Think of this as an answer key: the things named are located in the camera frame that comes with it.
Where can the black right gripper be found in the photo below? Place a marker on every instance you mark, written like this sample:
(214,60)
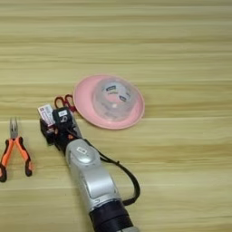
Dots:
(65,137)

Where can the orange black pliers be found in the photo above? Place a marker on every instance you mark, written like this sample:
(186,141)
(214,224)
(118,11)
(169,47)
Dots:
(13,131)

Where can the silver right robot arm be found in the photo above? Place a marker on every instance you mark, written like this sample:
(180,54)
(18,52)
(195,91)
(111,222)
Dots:
(93,178)

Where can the white red label tag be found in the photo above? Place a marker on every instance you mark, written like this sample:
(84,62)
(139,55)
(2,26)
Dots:
(46,114)

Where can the small black box white label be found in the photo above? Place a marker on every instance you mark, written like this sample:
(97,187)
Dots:
(62,117)

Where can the pink round plate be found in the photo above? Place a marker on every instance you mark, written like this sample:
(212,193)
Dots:
(84,96)

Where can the clear tape roll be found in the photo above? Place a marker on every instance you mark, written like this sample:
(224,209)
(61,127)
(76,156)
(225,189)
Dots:
(114,102)

